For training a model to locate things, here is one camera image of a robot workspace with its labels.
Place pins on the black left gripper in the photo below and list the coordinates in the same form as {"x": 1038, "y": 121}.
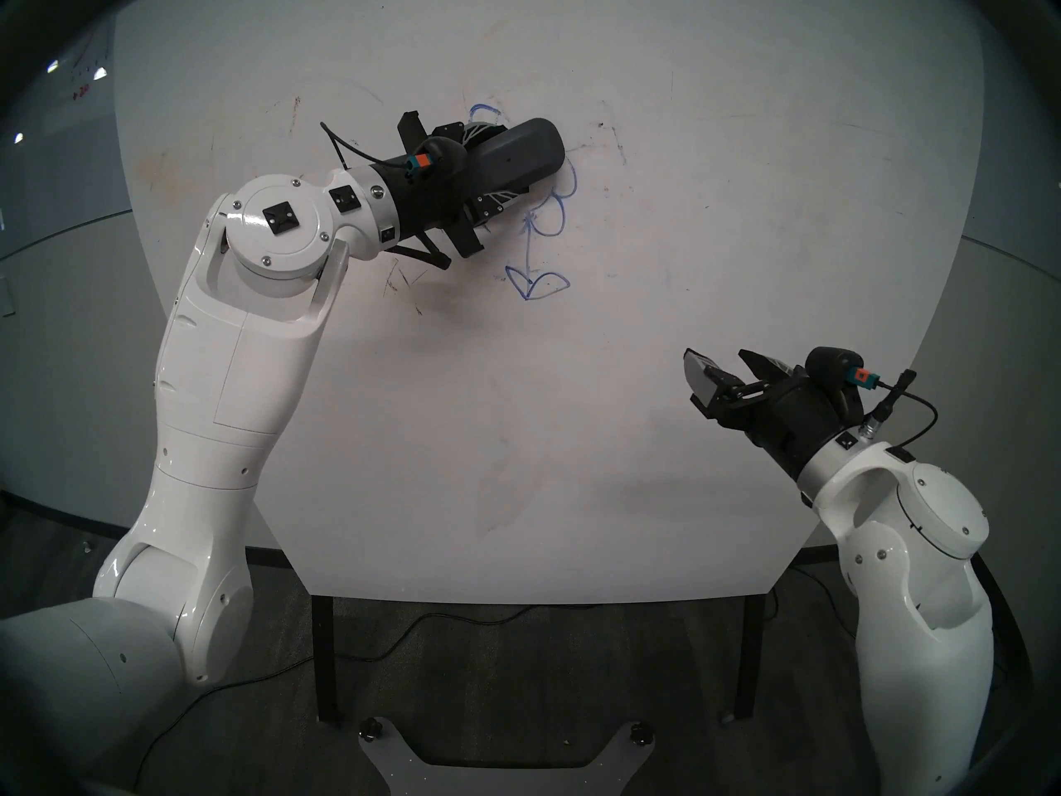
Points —
{"x": 427, "y": 206}

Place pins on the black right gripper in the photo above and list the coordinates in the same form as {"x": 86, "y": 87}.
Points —
{"x": 787, "y": 421}

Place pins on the dark grey whiteboard eraser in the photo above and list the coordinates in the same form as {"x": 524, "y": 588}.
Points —
{"x": 522, "y": 156}

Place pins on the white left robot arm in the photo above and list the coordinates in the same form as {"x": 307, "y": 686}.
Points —
{"x": 232, "y": 388}

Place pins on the white whiteboard panel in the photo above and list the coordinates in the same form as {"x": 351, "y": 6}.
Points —
{"x": 663, "y": 305}

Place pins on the black table leg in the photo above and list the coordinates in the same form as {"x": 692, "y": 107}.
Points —
{"x": 326, "y": 662}
{"x": 750, "y": 653}

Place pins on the black base knob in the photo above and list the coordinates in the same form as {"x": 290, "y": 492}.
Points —
{"x": 640, "y": 731}
{"x": 370, "y": 729}

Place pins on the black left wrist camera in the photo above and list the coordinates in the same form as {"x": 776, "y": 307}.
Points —
{"x": 443, "y": 154}

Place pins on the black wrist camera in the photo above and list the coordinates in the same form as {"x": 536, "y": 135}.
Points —
{"x": 829, "y": 361}
{"x": 443, "y": 154}

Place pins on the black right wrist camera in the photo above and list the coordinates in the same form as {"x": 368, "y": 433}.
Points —
{"x": 829, "y": 361}

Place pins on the black table frame rail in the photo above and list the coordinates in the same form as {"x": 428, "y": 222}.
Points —
{"x": 816, "y": 555}
{"x": 269, "y": 556}

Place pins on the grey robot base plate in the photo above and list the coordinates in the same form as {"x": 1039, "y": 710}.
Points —
{"x": 390, "y": 769}

